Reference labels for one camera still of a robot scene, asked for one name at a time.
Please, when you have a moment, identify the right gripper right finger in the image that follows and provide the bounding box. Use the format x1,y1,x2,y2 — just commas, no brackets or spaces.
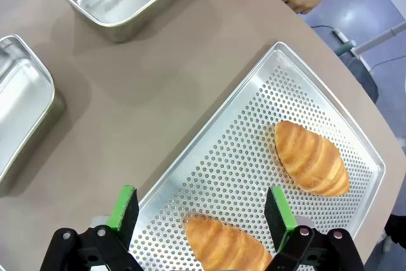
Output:
264,186,365,271

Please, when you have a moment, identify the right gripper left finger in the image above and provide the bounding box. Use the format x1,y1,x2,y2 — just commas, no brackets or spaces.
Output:
39,185,143,271

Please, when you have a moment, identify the golden bread roll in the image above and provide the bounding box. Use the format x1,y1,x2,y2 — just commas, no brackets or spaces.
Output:
273,120,351,197
183,216,273,271

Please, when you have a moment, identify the steel container holding bread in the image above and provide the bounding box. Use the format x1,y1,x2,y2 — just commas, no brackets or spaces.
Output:
0,34,67,195

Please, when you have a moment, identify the open steel rectangular container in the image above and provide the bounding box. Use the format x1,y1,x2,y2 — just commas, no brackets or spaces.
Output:
58,0,206,44

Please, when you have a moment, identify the perforated aluminium baking tray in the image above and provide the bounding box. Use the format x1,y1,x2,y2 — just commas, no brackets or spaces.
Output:
128,41,387,271

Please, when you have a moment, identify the grey metal pipe frame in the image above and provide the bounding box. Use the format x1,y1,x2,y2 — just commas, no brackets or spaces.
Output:
334,20,406,58

